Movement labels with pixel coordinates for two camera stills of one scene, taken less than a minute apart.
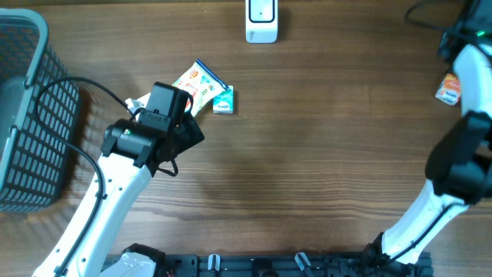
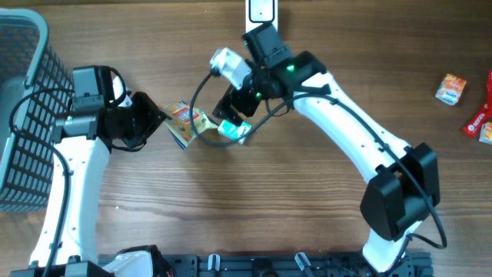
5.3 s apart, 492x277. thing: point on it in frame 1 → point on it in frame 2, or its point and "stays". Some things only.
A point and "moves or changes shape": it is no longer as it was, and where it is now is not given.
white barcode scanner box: x=261 y=21 stays
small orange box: x=449 y=90 stays
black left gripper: x=189 y=132 → x=153 y=118
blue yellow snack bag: x=201 y=83 moves or changes shape
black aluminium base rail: x=354 y=265 stays
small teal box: x=224 y=102 moves or changes shape
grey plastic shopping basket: x=34 y=161 stays
